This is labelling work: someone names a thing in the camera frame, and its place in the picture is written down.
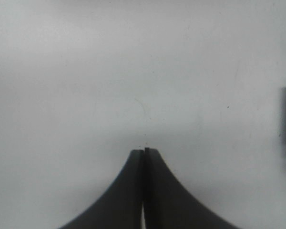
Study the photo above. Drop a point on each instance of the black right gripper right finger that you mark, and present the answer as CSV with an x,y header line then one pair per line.
x,y
168,205

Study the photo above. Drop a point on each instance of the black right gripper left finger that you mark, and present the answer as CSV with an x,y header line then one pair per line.
x,y
120,207

